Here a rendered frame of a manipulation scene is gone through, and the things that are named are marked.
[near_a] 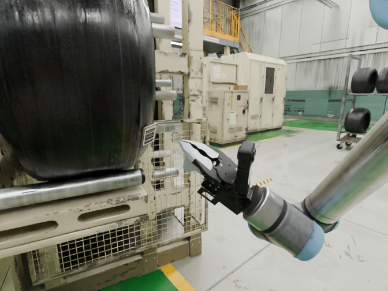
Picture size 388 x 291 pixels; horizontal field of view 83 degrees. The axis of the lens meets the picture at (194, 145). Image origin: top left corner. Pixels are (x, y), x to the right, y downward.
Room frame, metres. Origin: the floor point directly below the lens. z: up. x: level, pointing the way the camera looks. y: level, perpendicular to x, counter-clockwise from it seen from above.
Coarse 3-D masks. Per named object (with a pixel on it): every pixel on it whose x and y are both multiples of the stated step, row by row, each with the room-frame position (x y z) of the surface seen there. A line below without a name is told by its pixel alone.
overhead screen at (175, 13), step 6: (174, 0) 4.32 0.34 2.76; (180, 0) 4.40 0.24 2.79; (174, 6) 4.32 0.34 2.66; (180, 6) 4.40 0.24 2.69; (174, 12) 4.32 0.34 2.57; (180, 12) 4.40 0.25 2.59; (174, 18) 4.32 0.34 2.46; (180, 18) 4.40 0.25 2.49; (174, 24) 4.31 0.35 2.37; (180, 24) 4.40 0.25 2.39
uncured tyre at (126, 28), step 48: (0, 0) 0.35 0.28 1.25; (48, 0) 0.38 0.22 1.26; (96, 0) 0.42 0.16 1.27; (144, 0) 0.51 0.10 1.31; (0, 48) 0.34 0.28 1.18; (48, 48) 0.37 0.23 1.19; (96, 48) 0.40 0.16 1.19; (144, 48) 0.45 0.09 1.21; (0, 96) 0.35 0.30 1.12; (48, 96) 0.37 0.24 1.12; (96, 96) 0.40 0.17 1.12; (144, 96) 0.45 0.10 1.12; (0, 144) 0.40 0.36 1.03; (48, 144) 0.39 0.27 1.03; (96, 144) 0.43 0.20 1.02
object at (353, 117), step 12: (348, 60) 4.63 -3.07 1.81; (360, 60) 4.95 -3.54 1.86; (348, 72) 4.60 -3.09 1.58; (360, 72) 4.51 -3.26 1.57; (372, 72) 4.43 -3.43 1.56; (384, 72) 4.20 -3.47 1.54; (360, 84) 4.43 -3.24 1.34; (372, 84) 4.74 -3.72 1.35; (384, 84) 4.15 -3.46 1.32; (360, 108) 4.56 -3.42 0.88; (348, 120) 4.50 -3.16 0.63; (360, 120) 4.36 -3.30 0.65; (348, 132) 4.60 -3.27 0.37; (360, 132) 4.45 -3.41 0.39; (348, 144) 4.90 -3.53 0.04
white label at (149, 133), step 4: (152, 124) 0.49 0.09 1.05; (156, 124) 0.50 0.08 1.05; (144, 128) 0.47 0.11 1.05; (148, 128) 0.48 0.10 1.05; (152, 128) 0.50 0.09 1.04; (156, 128) 0.51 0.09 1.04; (144, 132) 0.48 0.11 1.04; (148, 132) 0.49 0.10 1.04; (152, 132) 0.50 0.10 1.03; (144, 136) 0.49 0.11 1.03; (148, 136) 0.50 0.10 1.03; (152, 136) 0.51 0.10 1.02; (144, 140) 0.50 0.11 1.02; (148, 140) 0.51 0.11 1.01; (152, 140) 0.52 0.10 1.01; (144, 144) 0.50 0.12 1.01
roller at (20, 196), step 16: (96, 176) 0.52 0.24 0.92; (112, 176) 0.53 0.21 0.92; (128, 176) 0.54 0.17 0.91; (144, 176) 0.56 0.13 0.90; (0, 192) 0.43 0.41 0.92; (16, 192) 0.44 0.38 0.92; (32, 192) 0.45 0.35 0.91; (48, 192) 0.46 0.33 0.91; (64, 192) 0.47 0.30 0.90; (80, 192) 0.49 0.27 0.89; (0, 208) 0.42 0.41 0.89
